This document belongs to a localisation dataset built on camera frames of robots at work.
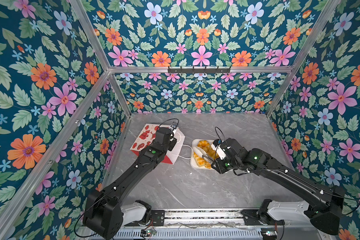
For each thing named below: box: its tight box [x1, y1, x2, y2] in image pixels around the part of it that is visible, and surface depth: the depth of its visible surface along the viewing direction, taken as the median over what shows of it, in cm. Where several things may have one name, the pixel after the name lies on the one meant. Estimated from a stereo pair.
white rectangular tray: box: [190, 138, 215, 170], surface depth 92 cm
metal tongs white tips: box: [192, 146, 214, 163], surface depth 79 cm
